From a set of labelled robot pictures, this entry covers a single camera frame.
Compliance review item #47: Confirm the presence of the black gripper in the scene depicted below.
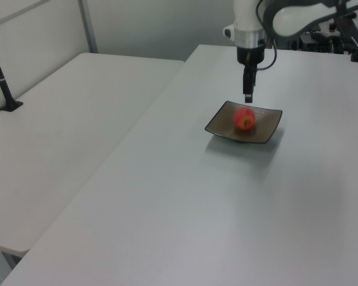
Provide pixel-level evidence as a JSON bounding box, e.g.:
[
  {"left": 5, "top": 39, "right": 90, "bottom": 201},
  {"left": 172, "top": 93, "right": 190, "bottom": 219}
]
[{"left": 236, "top": 46, "right": 266, "bottom": 104}]

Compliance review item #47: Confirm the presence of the red apple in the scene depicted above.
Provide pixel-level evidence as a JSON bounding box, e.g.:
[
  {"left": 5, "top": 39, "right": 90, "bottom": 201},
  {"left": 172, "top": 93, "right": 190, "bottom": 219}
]
[{"left": 233, "top": 107, "right": 257, "bottom": 132}]

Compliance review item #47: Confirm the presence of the square brown ceramic plate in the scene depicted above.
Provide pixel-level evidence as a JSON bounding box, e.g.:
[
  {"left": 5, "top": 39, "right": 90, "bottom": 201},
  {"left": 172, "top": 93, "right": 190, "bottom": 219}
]
[{"left": 204, "top": 100, "right": 283, "bottom": 145}]

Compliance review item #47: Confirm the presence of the black lab equipment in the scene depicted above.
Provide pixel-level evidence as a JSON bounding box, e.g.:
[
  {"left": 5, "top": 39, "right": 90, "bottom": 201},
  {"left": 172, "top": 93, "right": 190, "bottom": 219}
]
[{"left": 298, "top": 25, "right": 344, "bottom": 54}]

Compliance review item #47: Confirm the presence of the black keyboard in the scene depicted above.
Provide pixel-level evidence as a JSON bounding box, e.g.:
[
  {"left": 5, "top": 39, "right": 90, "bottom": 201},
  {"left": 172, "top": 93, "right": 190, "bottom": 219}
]
[{"left": 333, "top": 16, "right": 358, "bottom": 40}]

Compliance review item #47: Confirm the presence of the white side table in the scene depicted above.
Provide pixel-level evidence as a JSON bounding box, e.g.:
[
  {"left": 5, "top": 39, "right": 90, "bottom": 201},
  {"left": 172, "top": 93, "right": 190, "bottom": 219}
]
[{"left": 0, "top": 52, "right": 186, "bottom": 257}]

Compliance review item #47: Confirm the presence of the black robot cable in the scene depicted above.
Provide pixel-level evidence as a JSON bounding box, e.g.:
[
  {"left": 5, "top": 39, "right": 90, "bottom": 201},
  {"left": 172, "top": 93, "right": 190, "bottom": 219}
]
[{"left": 255, "top": 0, "right": 279, "bottom": 71}]

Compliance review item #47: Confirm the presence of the grey metal partition post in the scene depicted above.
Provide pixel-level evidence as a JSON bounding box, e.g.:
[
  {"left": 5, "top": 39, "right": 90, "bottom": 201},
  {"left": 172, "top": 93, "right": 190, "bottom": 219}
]
[{"left": 76, "top": 0, "right": 99, "bottom": 54}]

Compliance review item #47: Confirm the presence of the black camera pole with base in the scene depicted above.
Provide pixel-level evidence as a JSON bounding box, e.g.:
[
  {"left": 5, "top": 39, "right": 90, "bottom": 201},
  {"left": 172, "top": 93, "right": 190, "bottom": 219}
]
[{"left": 0, "top": 30, "right": 24, "bottom": 113}]

